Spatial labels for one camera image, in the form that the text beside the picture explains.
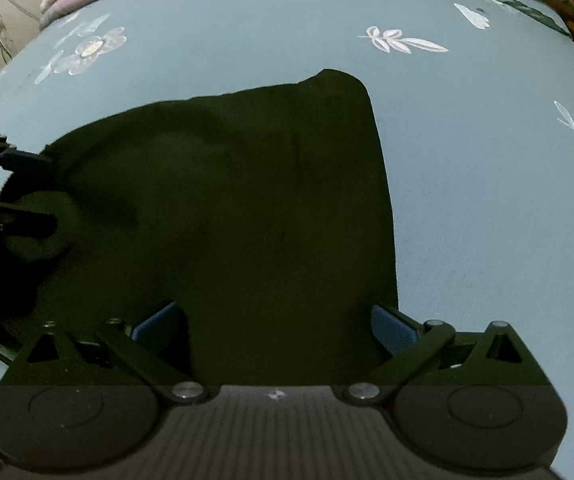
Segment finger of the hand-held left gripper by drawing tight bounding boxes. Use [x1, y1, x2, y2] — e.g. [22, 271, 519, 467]
[0, 132, 54, 174]
[0, 195, 60, 252]

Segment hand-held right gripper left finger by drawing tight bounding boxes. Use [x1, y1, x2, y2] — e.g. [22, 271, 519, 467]
[4, 299, 212, 406]

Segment blue floral bed sheet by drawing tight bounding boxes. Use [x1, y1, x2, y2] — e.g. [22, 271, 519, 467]
[0, 0, 574, 480]

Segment black drawstring pants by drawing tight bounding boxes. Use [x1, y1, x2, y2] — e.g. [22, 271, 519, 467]
[0, 67, 402, 387]

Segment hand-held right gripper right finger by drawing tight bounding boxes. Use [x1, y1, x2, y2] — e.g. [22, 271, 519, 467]
[342, 301, 555, 406]

